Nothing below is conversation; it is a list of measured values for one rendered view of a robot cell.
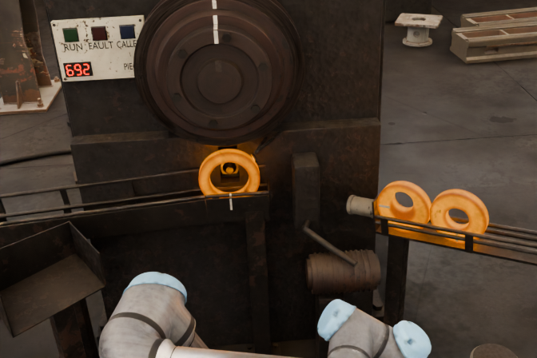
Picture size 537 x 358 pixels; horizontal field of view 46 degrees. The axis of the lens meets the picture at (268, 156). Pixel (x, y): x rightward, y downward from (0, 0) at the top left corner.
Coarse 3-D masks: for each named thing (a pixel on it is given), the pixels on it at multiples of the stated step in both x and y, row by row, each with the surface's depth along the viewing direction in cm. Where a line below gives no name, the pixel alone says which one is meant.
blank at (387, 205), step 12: (384, 192) 183; (396, 192) 181; (408, 192) 179; (420, 192) 178; (384, 204) 185; (396, 204) 185; (420, 204) 178; (396, 216) 185; (408, 216) 182; (420, 216) 180; (420, 228) 182
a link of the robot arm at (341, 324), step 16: (336, 304) 111; (320, 320) 114; (336, 320) 109; (352, 320) 110; (368, 320) 112; (336, 336) 108; (352, 336) 107; (368, 336) 109; (384, 336) 111; (368, 352) 106
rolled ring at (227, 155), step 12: (216, 156) 188; (228, 156) 188; (240, 156) 189; (204, 168) 190; (252, 168) 191; (204, 180) 192; (252, 180) 193; (204, 192) 194; (216, 192) 195; (240, 192) 196
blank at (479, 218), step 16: (448, 192) 173; (464, 192) 172; (432, 208) 177; (448, 208) 174; (464, 208) 171; (480, 208) 169; (432, 224) 179; (448, 224) 177; (464, 224) 177; (480, 224) 171
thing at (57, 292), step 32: (64, 224) 181; (0, 256) 172; (32, 256) 178; (64, 256) 185; (96, 256) 170; (0, 288) 176; (32, 288) 175; (64, 288) 174; (96, 288) 172; (32, 320) 164; (64, 320) 177; (64, 352) 181
